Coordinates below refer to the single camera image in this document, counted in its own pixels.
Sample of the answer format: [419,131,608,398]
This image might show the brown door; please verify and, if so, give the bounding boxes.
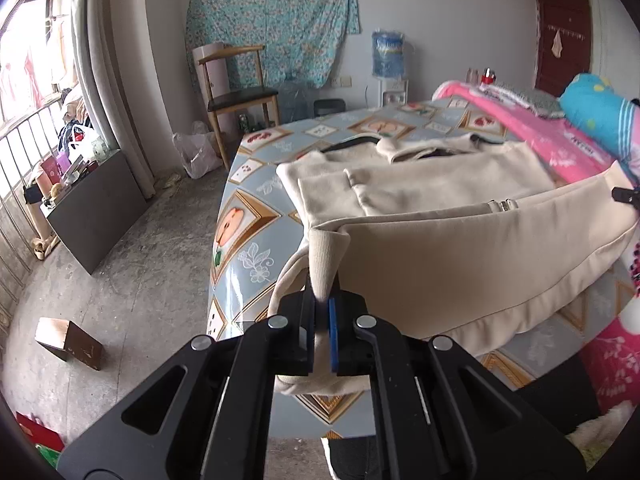
[535,0,591,98]

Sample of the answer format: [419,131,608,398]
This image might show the white plastic bag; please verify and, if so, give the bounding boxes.
[172,120,223,179]

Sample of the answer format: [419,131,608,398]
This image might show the metal window railing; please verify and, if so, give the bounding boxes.
[0,105,76,321]

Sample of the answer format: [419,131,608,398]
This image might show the blue pillow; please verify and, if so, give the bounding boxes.
[557,73,640,153]

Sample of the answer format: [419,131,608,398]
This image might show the fruit print bed sheet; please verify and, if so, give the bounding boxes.
[207,97,640,441]

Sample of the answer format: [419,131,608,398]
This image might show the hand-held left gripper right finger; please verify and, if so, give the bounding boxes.
[327,289,587,480]

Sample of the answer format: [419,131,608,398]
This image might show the red box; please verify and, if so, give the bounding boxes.
[15,412,66,453]

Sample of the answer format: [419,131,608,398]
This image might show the blue water bottle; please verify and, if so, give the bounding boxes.
[371,30,407,80]

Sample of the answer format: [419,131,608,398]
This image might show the wooden chair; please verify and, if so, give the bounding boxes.
[197,44,281,158]

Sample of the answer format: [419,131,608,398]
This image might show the white water dispenser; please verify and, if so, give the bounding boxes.
[372,77,410,108]

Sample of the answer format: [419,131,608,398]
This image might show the wooden box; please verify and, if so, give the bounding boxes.
[35,317,103,372]

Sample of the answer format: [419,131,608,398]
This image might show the grey curtain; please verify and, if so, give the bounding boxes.
[70,0,156,201]

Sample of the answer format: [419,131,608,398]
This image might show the silver lace-edged cushion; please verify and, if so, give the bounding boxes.
[492,82,566,120]

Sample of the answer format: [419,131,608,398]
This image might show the white fluffy cloth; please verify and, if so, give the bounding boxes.
[565,402,636,466]

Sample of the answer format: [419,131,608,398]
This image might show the teal floral wall cloth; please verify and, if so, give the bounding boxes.
[185,0,361,90]

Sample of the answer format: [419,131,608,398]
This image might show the person's dark pants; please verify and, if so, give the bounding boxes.
[320,437,381,480]

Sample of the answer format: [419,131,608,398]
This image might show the pink printed blanket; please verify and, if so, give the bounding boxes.
[432,80,640,411]

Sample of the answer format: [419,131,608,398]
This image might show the black bin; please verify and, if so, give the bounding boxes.
[313,99,347,118]

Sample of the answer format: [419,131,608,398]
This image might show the clear empty water jug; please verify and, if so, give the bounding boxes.
[277,80,311,123]

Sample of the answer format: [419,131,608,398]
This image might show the dark low cabinet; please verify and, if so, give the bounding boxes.
[47,149,148,275]

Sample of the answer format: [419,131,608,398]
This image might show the beige zip jacket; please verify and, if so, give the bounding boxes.
[267,132,640,401]

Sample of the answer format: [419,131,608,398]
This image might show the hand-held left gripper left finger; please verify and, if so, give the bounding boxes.
[57,291,319,480]

